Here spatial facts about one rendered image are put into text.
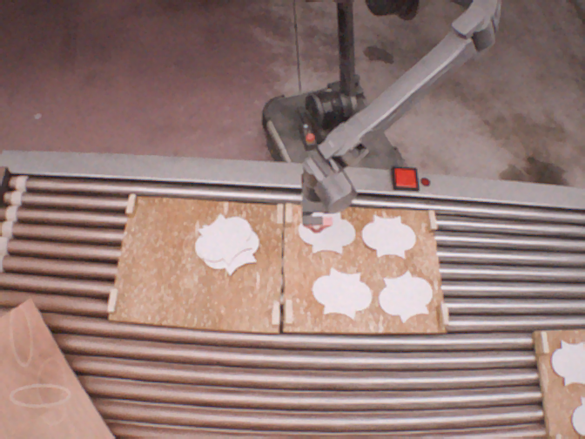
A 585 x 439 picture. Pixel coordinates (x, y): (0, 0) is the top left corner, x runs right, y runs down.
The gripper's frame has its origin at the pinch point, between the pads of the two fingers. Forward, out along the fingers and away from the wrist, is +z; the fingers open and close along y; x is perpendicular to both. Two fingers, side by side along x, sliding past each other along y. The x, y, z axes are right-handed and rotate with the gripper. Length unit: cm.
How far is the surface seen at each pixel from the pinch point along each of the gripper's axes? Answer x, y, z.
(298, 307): 4.9, -19.2, 11.5
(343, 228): -7.5, 2.1, 11.7
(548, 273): -68, -10, 22
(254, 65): 27, 163, 99
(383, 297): -16.3, -16.9, 13.1
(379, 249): -16.7, -3.7, 12.9
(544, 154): -144, 110, 121
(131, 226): 47.3, 1.5, 6.0
